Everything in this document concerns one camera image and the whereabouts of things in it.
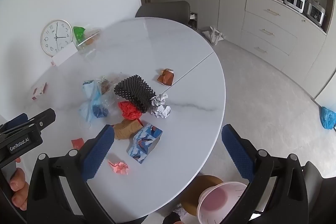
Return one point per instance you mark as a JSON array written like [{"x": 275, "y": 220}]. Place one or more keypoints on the silver kitchen appliance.
[{"x": 315, "y": 12}]

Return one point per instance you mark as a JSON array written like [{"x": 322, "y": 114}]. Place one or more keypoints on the person's left hand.
[{"x": 20, "y": 188}]

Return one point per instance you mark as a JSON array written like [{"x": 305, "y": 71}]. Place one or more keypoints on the black spiky foam piece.
[{"x": 135, "y": 90}]

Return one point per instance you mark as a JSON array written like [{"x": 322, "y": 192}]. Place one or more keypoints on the dark grey chair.
[{"x": 178, "y": 11}]

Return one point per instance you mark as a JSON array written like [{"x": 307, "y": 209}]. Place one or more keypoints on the blue patterned tissue box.
[{"x": 144, "y": 141}]

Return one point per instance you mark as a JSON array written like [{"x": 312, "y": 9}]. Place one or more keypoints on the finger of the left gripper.
[
  {"x": 41, "y": 121},
  {"x": 17, "y": 121}
]

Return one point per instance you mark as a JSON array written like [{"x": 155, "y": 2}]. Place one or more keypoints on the small pink white box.
[{"x": 39, "y": 91}]

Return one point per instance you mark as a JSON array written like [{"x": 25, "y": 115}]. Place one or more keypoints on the dark blue paper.
[{"x": 99, "y": 111}]

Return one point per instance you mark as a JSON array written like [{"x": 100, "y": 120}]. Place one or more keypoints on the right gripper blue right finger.
[{"x": 276, "y": 190}]

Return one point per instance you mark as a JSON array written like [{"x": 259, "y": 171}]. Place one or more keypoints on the pink origami paper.
[{"x": 119, "y": 167}]

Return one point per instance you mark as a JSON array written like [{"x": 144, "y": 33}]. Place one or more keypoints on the orange brown snack wrapper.
[{"x": 166, "y": 77}]

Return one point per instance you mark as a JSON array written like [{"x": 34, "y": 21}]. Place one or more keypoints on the brown round stool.
[{"x": 190, "y": 196}]

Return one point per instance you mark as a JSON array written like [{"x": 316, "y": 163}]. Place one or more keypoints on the blue plastic bag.
[{"x": 327, "y": 118}]

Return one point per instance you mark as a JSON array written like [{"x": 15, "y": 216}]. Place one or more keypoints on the brown paper bag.
[{"x": 126, "y": 129}]

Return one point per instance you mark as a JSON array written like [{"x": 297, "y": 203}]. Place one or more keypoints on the person's black trouser legs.
[{"x": 172, "y": 218}]

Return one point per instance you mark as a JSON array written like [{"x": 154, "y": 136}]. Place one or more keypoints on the white tote bag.
[{"x": 213, "y": 35}]

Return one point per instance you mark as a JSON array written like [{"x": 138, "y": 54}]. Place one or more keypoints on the white plastic trash bin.
[{"x": 216, "y": 202}]

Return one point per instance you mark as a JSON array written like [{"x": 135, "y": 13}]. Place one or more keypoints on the light blue face mask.
[{"x": 92, "y": 96}]

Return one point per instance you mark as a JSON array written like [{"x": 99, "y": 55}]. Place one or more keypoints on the white card envelope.
[{"x": 64, "y": 55}]

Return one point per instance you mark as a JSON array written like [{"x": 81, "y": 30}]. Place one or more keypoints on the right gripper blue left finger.
[{"x": 47, "y": 201}]

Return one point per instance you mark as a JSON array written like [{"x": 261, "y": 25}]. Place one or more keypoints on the green plastic bag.
[{"x": 79, "y": 33}]

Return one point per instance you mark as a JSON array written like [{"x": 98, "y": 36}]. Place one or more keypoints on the grey drawer cabinet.
[{"x": 282, "y": 37}]

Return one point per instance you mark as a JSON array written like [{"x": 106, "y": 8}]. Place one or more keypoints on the small red paper piece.
[{"x": 77, "y": 143}]

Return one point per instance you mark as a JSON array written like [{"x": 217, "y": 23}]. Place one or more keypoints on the white round table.
[{"x": 161, "y": 86}]

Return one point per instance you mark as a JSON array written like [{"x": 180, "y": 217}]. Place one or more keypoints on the white printed paper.
[{"x": 159, "y": 108}]

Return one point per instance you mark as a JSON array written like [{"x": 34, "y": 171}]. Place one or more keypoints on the white round wall clock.
[{"x": 55, "y": 36}]

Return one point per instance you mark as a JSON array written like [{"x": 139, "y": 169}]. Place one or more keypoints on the clear plastic food container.
[{"x": 87, "y": 46}]

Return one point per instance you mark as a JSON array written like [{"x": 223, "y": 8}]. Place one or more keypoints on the clear plastic packaging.
[{"x": 106, "y": 84}]

